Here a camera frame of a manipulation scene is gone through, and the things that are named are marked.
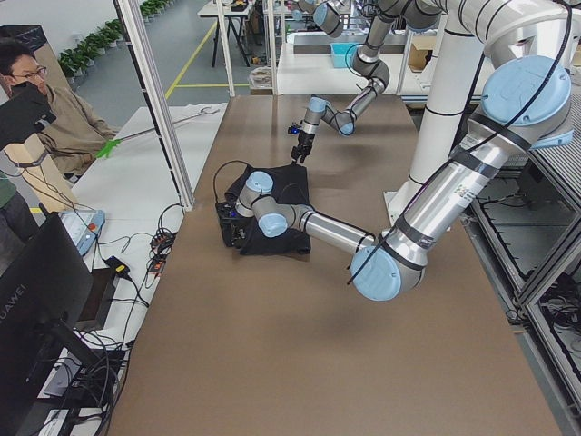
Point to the blue plastic bin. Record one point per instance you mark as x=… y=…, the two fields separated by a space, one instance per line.
x=341 y=54

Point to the black camera on wooden post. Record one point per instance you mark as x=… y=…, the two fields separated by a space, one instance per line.
x=27 y=112

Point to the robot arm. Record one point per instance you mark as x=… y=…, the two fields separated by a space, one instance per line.
x=365 y=62
x=501 y=87

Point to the aluminium frame post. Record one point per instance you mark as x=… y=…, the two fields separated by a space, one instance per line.
x=137 y=41

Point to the black Huawei monitor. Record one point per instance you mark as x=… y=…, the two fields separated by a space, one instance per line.
x=43 y=293

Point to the red black usb hub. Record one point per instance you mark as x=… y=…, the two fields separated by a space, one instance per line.
x=160 y=247

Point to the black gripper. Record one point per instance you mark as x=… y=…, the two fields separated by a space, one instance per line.
x=235 y=225
x=305 y=141

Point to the long reach grabber tool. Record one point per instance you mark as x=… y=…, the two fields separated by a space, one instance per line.
x=111 y=144

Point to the cardboard box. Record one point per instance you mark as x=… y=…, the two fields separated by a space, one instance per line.
x=420 y=52

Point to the black printed t-shirt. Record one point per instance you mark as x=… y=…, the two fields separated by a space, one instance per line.
x=290 y=186

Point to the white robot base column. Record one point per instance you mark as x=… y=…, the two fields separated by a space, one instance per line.
x=457 y=63

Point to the seated man beige hoodie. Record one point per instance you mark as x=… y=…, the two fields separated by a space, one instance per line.
x=78 y=133

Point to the blue teach pendant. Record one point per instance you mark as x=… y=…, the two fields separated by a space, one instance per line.
x=83 y=227

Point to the black power adapter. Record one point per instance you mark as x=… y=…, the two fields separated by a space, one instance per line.
x=115 y=263

